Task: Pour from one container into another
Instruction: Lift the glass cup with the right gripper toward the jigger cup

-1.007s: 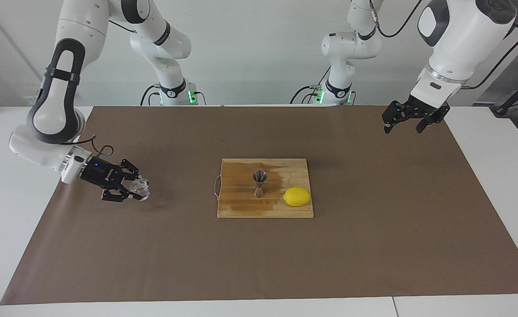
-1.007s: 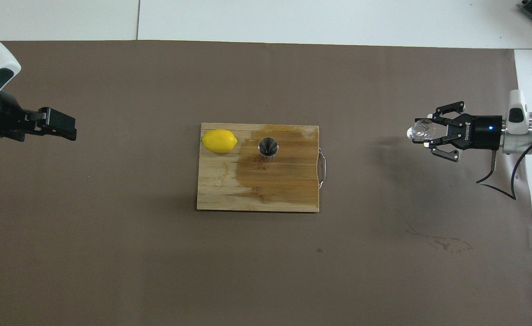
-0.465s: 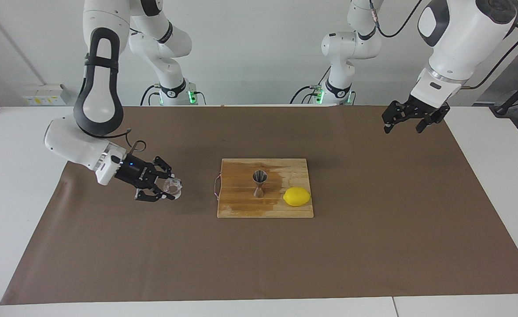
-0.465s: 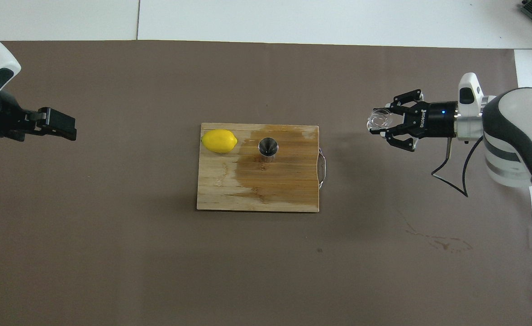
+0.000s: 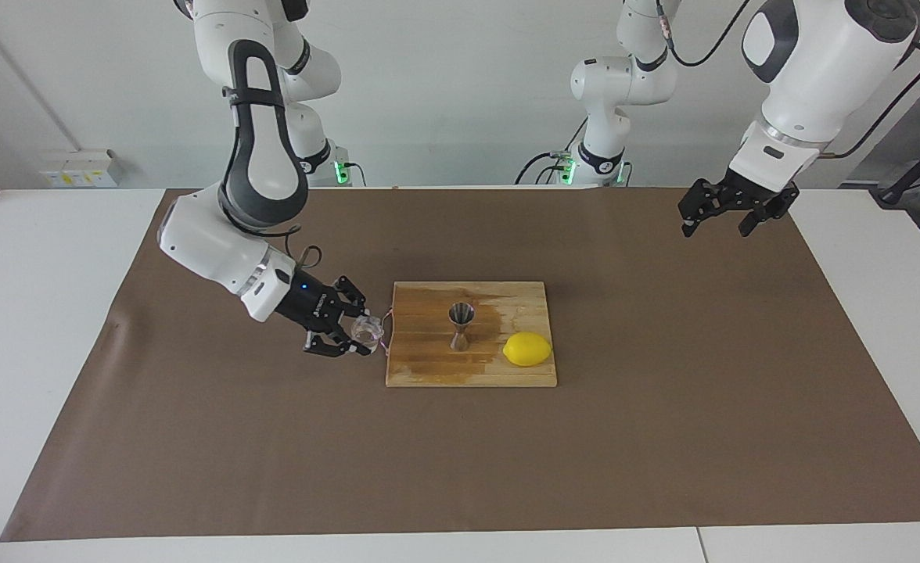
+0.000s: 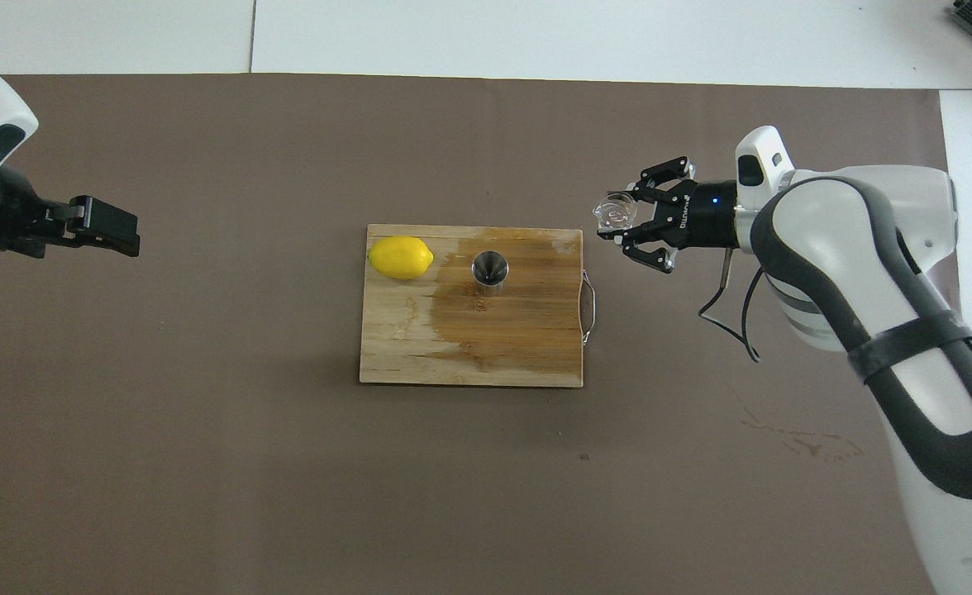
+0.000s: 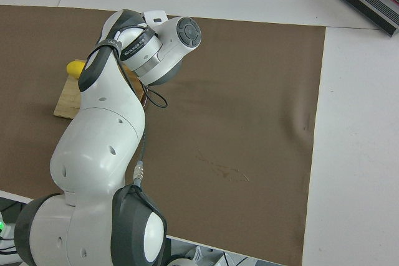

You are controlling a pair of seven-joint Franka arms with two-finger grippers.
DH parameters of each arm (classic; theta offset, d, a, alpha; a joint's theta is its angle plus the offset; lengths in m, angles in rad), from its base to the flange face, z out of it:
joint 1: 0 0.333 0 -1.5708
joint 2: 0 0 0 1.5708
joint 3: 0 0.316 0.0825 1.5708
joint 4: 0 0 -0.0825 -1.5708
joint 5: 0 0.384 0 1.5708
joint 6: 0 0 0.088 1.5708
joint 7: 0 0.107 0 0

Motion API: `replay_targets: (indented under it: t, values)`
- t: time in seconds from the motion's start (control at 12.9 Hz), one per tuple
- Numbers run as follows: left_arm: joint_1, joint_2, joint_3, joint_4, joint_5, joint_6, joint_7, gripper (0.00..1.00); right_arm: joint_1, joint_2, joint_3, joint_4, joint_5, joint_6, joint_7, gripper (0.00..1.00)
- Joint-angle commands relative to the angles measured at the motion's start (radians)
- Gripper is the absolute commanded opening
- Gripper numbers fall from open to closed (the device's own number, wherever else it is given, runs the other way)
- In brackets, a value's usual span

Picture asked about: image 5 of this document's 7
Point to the black tripod stand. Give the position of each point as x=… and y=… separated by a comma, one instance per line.
x=910, y=172

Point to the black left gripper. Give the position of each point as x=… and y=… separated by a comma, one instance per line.
x=761, y=190

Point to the wooden cutting board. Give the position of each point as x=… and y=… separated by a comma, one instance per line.
x=429, y=360

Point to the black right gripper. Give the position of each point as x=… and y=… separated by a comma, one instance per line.
x=309, y=301

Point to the steel double jigger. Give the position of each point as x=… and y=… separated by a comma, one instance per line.
x=461, y=324

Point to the brown paper table mat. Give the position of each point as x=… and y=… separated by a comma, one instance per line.
x=460, y=469

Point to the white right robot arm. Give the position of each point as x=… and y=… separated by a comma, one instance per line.
x=264, y=156

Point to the yellow lemon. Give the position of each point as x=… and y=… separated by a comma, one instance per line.
x=527, y=349

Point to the small clear glass cup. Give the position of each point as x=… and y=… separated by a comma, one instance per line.
x=368, y=332

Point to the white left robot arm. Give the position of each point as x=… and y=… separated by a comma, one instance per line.
x=820, y=62

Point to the yellow labelled wall box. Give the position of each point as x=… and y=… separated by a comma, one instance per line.
x=77, y=168

